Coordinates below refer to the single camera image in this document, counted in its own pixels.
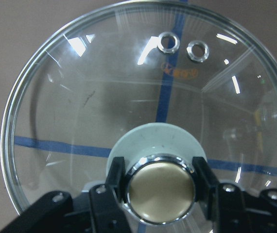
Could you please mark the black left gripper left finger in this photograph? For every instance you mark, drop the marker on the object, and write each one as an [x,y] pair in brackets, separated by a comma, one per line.
[95,211]

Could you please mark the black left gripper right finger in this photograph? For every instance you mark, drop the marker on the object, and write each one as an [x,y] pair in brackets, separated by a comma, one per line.
[230,209]

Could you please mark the glass pot lid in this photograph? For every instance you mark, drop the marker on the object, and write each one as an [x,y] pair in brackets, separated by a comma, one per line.
[133,63]

